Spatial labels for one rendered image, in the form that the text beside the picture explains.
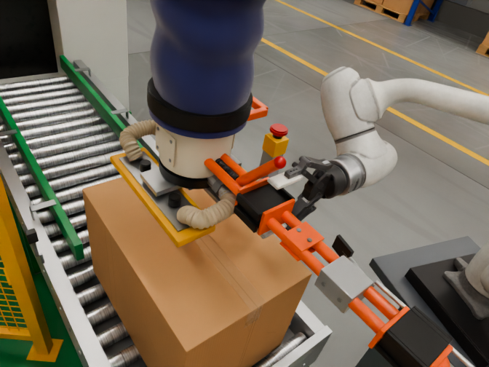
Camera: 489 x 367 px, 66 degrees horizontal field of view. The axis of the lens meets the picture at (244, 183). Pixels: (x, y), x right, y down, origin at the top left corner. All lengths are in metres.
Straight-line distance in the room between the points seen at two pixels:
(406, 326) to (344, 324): 1.57
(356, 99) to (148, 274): 0.65
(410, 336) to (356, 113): 0.50
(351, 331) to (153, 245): 1.41
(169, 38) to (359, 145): 0.48
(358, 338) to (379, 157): 1.41
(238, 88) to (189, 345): 0.55
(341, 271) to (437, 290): 0.80
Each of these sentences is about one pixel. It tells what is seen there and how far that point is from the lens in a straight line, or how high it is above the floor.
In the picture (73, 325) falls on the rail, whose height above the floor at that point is 0.60.
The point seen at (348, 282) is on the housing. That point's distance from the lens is 0.67.
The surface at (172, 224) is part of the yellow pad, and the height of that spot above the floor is 1.14.
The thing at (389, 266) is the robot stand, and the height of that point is 0.75.
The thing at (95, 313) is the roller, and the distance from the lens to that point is 1.43.
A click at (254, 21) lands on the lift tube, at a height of 1.55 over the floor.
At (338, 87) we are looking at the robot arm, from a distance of 0.94.
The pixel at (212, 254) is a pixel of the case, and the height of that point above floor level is 0.95.
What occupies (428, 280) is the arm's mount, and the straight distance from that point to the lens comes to 1.47.
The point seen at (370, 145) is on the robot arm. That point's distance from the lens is 0.94.
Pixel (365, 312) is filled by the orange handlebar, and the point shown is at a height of 1.25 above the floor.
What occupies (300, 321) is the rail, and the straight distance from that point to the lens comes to 1.44.
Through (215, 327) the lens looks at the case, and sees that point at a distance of 0.93.
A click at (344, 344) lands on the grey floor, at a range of 2.16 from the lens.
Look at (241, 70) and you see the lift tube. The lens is 0.75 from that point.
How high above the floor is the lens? 1.75
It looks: 39 degrees down
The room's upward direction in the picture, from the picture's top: 12 degrees clockwise
